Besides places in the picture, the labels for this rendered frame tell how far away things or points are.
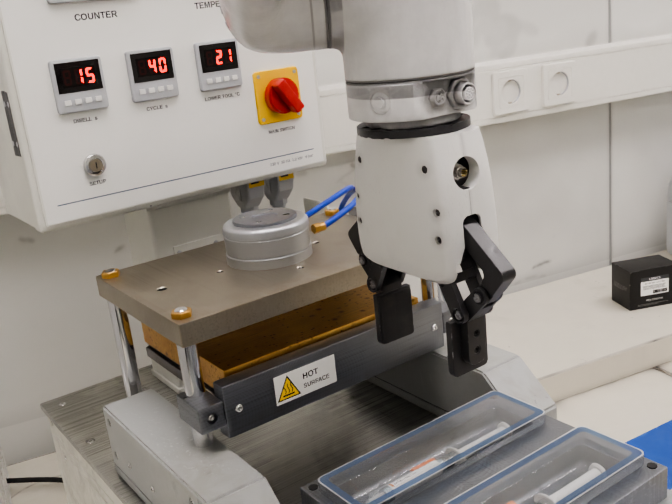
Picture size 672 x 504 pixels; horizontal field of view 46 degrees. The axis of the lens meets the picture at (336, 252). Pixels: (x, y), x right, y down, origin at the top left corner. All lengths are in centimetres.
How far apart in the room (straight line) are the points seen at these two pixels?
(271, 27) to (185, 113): 36
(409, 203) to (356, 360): 21
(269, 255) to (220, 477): 20
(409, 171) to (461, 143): 4
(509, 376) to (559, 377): 46
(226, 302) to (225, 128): 26
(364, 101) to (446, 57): 6
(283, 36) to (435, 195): 13
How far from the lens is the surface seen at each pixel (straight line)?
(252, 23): 47
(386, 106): 50
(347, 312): 72
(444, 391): 78
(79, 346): 123
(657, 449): 111
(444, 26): 50
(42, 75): 77
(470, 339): 54
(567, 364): 121
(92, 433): 88
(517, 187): 147
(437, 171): 50
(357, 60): 50
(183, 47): 82
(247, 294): 65
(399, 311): 60
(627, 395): 123
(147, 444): 68
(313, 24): 49
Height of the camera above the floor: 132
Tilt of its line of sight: 17 degrees down
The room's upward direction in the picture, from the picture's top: 6 degrees counter-clockwise
